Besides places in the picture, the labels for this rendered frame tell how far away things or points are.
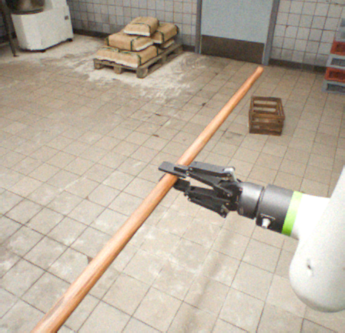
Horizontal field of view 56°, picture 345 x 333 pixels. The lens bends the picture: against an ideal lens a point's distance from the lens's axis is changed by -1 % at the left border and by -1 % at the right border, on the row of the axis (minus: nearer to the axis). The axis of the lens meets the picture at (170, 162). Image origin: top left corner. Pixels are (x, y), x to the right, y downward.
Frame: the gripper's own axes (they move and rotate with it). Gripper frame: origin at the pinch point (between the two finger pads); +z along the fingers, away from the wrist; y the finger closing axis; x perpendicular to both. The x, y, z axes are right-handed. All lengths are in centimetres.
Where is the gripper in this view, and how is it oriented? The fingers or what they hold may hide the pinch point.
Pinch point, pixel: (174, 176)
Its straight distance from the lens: 76.6
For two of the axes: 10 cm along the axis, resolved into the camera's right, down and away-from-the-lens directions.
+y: 0.0, 8.1, 5.9
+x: 4.7, -5.2, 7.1
